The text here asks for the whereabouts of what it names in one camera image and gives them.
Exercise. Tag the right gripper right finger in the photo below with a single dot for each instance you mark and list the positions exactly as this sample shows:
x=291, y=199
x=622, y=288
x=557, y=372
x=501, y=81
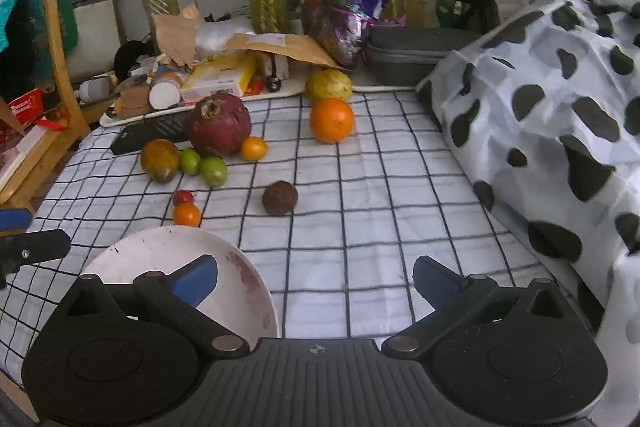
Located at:
x=456, y=300

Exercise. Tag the large orange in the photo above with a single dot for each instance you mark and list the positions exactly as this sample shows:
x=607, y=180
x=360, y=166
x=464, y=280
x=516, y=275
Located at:
x=331, y=120

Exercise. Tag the small black roller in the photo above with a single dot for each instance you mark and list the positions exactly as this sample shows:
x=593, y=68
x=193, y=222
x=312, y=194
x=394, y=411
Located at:
x=273, y=84

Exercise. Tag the white cylinder container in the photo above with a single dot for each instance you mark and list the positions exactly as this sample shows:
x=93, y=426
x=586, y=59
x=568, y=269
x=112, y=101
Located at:
x=164, y=94

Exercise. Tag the small orange fruit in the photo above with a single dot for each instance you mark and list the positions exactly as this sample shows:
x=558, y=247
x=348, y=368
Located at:
x=187, y=214

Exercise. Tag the yellow-green pear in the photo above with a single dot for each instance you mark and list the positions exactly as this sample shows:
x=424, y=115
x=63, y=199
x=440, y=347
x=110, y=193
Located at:
x=328, y=83

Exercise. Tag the white tray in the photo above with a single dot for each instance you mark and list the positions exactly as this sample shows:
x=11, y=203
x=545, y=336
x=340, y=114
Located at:
x=362, y=82

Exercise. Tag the red flat packet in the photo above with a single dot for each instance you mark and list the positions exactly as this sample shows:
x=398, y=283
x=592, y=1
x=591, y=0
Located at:
x=255, y=86

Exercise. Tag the black flat device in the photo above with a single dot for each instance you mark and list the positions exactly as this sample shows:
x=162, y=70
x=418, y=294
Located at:
x=134, y=136

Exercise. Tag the dark brown passion fruit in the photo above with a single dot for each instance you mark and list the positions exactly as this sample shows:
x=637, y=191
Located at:
x=279, y=198

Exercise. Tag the small orange tangerine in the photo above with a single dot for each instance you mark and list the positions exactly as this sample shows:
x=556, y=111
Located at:
x=253, y=149

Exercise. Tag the white floral plate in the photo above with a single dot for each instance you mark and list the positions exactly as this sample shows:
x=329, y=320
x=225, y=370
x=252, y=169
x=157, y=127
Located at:
x=241, y=300

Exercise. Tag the brown paper envelope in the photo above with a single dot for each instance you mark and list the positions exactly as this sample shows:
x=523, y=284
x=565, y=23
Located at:
x=300, y=48

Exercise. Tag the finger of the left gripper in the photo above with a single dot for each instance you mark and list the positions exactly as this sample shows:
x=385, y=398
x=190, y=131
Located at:
x=31, y=248

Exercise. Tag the wooden chair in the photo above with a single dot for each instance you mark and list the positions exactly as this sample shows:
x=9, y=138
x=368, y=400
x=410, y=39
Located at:
x=61, y=125

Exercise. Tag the red dragon fruit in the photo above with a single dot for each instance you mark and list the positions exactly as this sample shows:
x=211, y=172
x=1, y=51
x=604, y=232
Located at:
x=218, y=125

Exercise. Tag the green fruit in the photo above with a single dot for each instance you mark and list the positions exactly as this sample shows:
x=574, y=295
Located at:
x=213, y=171
x=190, y=161

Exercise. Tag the white plastic bag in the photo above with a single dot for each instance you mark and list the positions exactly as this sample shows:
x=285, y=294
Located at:
x=211, y=37

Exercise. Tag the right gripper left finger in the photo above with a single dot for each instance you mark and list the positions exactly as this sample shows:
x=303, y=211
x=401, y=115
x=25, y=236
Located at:
x=172, y=300

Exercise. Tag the yellow white box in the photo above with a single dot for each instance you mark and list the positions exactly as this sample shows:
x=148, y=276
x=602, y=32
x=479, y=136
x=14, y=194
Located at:
x=229, y=73

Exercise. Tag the brown-yellow mango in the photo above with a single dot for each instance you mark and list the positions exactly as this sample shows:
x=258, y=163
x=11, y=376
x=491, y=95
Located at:
x=160, y=160

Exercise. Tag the brown leather pouch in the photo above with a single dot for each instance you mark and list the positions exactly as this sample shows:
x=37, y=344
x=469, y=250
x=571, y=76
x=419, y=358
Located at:
x=133, y=101

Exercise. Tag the checkered bed sheet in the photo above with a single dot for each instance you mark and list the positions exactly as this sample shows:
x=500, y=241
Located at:
x=339, y=265

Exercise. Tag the small red fruit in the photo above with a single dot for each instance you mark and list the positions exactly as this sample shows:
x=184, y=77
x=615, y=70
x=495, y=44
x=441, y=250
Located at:
x=182, y=197

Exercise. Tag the grey zip case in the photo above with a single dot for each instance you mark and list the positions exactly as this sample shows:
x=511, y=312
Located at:
x=403, y=56

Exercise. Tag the cow print blanket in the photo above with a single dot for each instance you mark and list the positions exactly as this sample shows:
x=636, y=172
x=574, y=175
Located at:
x=542, y=115

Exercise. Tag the purple vegetable bag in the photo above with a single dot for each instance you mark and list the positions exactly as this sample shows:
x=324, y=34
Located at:
x=341, y=26

